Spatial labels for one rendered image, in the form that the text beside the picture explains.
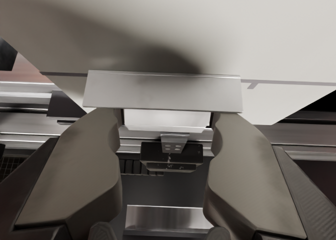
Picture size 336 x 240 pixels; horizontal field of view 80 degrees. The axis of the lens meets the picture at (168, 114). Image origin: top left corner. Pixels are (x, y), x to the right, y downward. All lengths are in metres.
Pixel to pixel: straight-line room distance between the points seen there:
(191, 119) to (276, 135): 0.34
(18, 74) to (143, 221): 0.19
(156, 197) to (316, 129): 0.49
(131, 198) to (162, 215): 0.51
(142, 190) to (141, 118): 0.54
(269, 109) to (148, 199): 0.59
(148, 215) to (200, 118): 0.10
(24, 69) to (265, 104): 0.23
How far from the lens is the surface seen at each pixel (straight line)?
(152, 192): 0.71
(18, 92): 0.29
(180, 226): 0.21
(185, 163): 0.40
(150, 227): 0.21
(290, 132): 0.53
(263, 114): 0.19
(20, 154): 0.73
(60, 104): 0.24
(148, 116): 0.18
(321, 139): 0.56
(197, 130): 0.23
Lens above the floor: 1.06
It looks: 19 degrees down
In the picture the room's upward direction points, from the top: 178 degrees counter-clockwise
